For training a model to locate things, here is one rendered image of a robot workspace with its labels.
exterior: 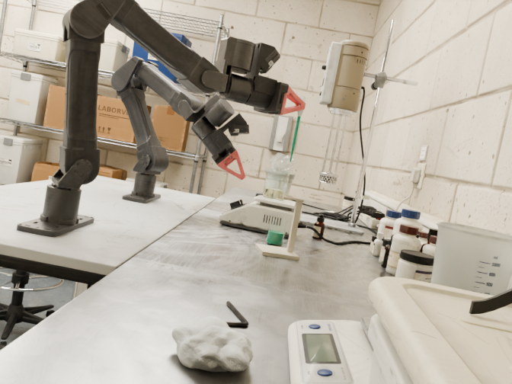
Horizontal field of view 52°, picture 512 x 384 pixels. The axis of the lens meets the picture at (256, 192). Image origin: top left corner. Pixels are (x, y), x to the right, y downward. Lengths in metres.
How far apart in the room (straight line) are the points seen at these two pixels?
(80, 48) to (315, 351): 0.69
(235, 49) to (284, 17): 2.81
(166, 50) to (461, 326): 0.87
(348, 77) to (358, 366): 1.35
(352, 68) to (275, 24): 2.18
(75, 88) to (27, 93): 2.88
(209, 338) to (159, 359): 0.05
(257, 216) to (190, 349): 0.87
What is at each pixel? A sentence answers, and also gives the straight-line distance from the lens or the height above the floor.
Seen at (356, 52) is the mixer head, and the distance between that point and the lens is 1.80.
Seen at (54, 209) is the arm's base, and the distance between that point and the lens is 1.04.
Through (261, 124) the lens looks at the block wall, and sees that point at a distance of 3.83.
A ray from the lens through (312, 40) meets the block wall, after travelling 3.91.
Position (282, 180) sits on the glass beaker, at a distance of 1.38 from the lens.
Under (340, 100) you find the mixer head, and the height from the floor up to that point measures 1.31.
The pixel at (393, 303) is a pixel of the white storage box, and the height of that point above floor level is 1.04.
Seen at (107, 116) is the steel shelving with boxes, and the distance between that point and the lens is 3.68.
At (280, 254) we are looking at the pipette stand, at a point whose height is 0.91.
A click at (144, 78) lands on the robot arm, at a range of 1.64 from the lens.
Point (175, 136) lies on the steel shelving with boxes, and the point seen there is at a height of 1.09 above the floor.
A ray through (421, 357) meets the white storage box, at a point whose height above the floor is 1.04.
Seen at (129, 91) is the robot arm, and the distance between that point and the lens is 1.66.
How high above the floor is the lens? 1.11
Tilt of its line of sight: 5 degrees down
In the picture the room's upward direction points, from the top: 11 degrees clockwise
